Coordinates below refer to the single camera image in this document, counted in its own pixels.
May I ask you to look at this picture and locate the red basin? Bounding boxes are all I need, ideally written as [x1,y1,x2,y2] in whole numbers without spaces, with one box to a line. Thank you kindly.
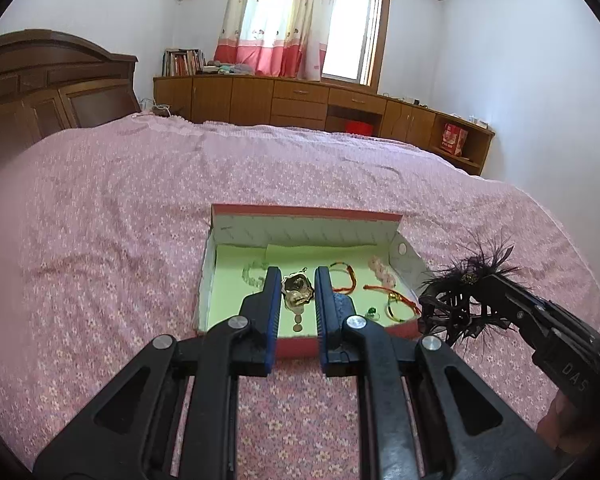
[344,120,374,136]

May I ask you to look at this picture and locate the row of books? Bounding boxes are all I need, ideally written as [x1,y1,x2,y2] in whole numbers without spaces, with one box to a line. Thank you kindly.
[162,49,206,77]

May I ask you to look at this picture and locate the black feather hair clip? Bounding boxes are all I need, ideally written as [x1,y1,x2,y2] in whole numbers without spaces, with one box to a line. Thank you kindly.
[417,237,519,347]

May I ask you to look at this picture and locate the red cardboard box green lining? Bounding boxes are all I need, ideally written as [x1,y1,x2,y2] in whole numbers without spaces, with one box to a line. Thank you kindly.
[194,205,429,339]

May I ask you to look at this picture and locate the window with wooden frame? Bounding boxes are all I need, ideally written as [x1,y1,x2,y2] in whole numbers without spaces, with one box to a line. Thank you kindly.
[322,0,390,92]

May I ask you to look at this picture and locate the red gift bag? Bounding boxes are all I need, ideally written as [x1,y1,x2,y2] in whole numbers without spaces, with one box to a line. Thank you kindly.
[440,122,468,157]

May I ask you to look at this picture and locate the folded clothes on cabinet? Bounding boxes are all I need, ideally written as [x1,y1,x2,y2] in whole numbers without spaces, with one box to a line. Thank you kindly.
[200,62,254,75]

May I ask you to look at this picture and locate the pink white curtain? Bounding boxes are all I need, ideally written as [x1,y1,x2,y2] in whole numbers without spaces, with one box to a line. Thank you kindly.
[214,0,336,81]

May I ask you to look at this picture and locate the dark wooden headboard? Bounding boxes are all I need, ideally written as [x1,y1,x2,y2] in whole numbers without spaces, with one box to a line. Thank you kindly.
[0,29,140,169]

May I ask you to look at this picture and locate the green jade bead bracelet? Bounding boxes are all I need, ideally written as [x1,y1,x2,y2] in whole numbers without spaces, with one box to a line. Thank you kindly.
[241,259,272,291]

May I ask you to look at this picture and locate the person right hand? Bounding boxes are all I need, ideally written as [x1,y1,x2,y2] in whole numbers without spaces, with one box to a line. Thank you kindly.
[536,391,598,456]

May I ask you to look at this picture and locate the long wooden cabinet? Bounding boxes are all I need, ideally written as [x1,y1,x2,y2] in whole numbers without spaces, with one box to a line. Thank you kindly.
[154,75,495,176]

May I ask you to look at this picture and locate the multicolour braided string bracelet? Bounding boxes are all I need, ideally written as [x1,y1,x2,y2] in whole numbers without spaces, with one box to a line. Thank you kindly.
[328,260,358,296]

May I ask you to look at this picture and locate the pink bead bracelet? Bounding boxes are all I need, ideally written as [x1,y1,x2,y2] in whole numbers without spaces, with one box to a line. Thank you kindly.
[368,254,399,288]

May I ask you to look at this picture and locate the red string bracelet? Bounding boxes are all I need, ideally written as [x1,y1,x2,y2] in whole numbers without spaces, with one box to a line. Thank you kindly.
[362,284,424,324]

